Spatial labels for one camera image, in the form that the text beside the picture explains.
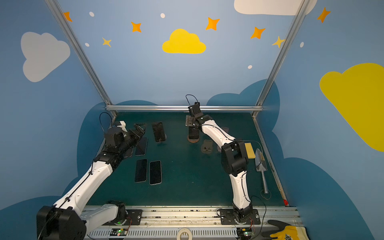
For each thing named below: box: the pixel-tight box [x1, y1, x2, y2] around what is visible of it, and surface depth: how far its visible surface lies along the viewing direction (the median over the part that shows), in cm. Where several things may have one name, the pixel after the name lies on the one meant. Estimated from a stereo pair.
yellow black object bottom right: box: [261, 220, 310, 240], surface depth 70 cm
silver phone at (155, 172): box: [149, 160, 162, 185], surface depth 90 cm
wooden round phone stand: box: [187, 134, 200, 143], surface depth 106 cm
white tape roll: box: [176, 228, 193, 240], surface depth 72 cm
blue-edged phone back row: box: [134, 159, 148, 183], surface depth 91 cm
